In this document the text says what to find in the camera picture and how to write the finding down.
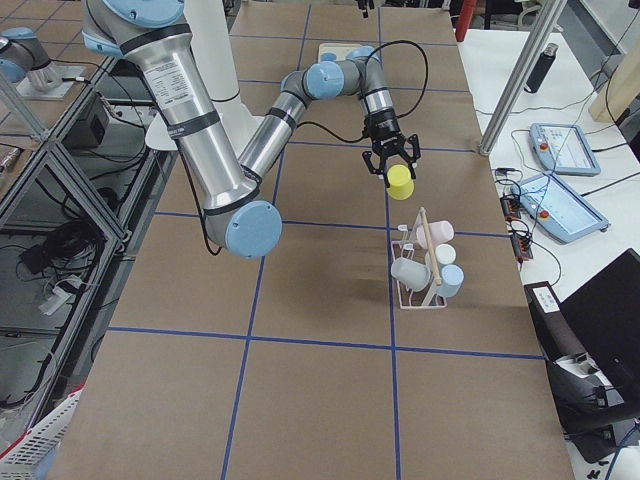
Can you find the aluminium frame post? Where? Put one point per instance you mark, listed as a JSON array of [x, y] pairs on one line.
[[536, 40]]

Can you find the yellow plastic cup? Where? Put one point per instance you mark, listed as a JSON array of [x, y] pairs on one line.
[[400, 183]]

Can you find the near blue teach pendant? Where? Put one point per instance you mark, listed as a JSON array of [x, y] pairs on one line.
[[562, 212]]

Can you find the cream white plastic cup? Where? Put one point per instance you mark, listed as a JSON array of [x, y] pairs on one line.
[[445, 254]]

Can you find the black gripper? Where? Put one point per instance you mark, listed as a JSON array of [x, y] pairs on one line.
[[382, 128]]

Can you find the blue teach pendant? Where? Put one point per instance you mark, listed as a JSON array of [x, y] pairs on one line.
[[564, 149], [562, 212]]

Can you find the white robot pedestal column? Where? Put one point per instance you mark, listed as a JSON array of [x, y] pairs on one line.
[[213, 57]]

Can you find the red cylinder object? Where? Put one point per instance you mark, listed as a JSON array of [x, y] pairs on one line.
[[464, 19]]

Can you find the cream plastic tray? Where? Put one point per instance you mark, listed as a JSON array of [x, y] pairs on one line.
[[345, 51]]

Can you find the grey plastic cup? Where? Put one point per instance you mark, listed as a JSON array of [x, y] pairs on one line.
[[412, 274]]

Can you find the light blue plastic cup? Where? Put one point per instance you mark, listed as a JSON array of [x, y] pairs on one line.
[[452, 277]]

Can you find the far blue teach pendant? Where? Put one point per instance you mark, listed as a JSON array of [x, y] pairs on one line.
[[564, 149]]

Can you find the black water bottle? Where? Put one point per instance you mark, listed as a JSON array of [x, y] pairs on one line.
[[541, 68]]

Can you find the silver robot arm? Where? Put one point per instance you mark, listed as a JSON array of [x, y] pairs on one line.
[[365, 7], [156, 37]]

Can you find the black laptop computer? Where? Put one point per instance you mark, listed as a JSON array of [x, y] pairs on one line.
[[604, 315]]

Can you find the pink plastic cup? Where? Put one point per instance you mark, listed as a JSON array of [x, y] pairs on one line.
[[440, 232]]

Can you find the small black relay board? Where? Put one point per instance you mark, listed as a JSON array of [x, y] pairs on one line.
[[511, 207]]

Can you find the white wire cup rack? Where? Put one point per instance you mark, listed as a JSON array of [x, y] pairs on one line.
[[408, 247]]

